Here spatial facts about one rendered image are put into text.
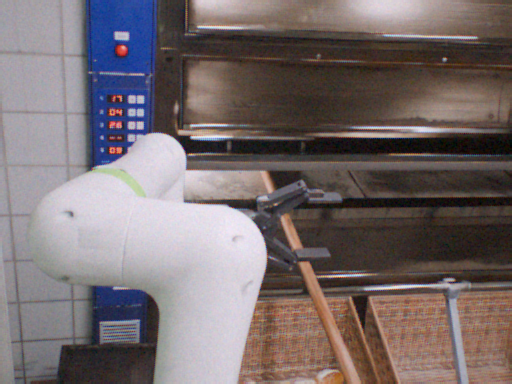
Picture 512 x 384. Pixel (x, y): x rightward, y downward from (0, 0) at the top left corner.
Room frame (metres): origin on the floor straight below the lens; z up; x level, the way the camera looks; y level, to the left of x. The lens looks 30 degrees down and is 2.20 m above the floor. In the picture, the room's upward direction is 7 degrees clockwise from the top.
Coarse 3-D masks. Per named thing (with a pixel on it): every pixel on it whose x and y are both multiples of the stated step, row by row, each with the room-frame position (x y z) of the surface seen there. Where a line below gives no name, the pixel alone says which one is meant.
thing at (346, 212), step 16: (240, 208) 1.64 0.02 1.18; (304, 208) 1.68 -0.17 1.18; (320, 208) 1.69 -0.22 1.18; (336, 208) 1.71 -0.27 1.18; (352, 208) 1.72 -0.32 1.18; (368, 208) 1.73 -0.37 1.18; (384, 208) 1.75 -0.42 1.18; (400, 208) 1.76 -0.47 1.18; (416, 208) 1.77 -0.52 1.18; (432, 208) 1.79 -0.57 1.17; (448, 208) 1.80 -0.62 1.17; (464, 208) 1.81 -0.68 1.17; (480, 208) 1.83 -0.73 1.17; (496, 208) 1.84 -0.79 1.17
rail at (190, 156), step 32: (192, 160) 1.45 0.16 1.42; (224, 160) 1.47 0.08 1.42; (256, 160) 1.49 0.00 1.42; (288, 160) 1.51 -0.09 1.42; (320, 160) 1.53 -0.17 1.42; (352, 160) 1.56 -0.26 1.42; (384, 160) 1.58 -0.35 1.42; (416, 160) 1.60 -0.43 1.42; (448, 160) 1.62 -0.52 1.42; (480, 160) 1.65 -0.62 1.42
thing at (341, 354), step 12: (264, 180) 1.79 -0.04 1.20; (276, 204) 1.64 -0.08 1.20; (288, 216) 1.58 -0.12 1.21; (288, 228) 1.52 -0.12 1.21; (288, 240) 1.48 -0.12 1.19; (300, 264) 1.37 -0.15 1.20; (312, 276) 1.31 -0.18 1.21; (312, 288) 1.27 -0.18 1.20; (312, 300) 1.24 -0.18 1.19; (324, 300) 1.23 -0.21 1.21; (324, 312) 1.19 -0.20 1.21; (324, 324) 1.15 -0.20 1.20; (336, 336) 1.11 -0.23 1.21; (336, 348) 1.08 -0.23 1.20; (348, 360) 1.04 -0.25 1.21; (348, 372) 1.01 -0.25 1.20
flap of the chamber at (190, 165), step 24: (192, 144) 1.60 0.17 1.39; (216, 144) 1.61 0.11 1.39; (240, 144) 1.63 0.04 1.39; (264, 144) 1.65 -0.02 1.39; (288, 144) 1.67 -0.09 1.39; (312, 144) 1.69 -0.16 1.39; (336, 144) 1.71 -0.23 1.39; (360, 144) 1.73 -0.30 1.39; (384, 144) 1.75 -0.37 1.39; (408, 144) 1.77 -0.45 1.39; (432, 144) 1.79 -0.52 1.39; (456, 144) 1.81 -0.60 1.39; (480, 144) 1.84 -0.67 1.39; (504, 144) 1.86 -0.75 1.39; (192, 168) 1.44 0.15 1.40; (216, 168) 1.46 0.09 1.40; (240, 168) 1.47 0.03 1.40; (264, 168) 1.49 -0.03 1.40; (288, 168) 1.51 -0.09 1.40; (312, 168) 1.52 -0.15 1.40; (336, 168) 1.54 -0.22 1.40; (360, 168) 1.56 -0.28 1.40; (384, 168) 1.57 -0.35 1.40; (408, 168) 1.59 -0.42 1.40; (432, 168) 1.61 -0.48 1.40; (456, 168) 1.63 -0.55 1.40; (480, 168) 1.65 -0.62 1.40; (504, 168) 1.66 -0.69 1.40
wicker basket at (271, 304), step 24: (264, 312) 1.61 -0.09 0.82; (312, 312) 1.66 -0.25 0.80; (336, 312) 1.68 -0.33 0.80; (264, 336) 1.60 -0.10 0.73; (288, 336) 1.62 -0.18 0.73; (360, 336) 1.57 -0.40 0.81; (264, 360) 1.58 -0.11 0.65; (288, 360) 1.60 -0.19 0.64; (312, 360) 1.62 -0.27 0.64; (360, 360) 1.54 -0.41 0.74
